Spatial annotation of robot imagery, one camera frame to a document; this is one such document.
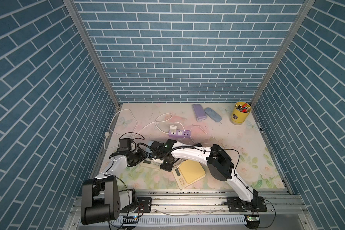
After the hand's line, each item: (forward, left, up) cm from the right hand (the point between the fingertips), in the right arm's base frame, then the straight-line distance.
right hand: (167, 167), depth 87 cm
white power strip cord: (+22, +48, -2) cm, 53 cm away
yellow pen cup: (+38, -48, +13) cm, 63 cm away
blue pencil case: (+43, -31, +2) cm, 53 cm away
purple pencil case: (+44, -20, +4) cm, 49 cm away
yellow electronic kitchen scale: (-2, -12, 0) cm, 13 cm away
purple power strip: (+23, -7, +3) cm, 24 cm away
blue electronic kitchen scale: (+1, +11, +2) cm, 11 cm away
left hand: (+5, +13, +3) cm, 14 cm away
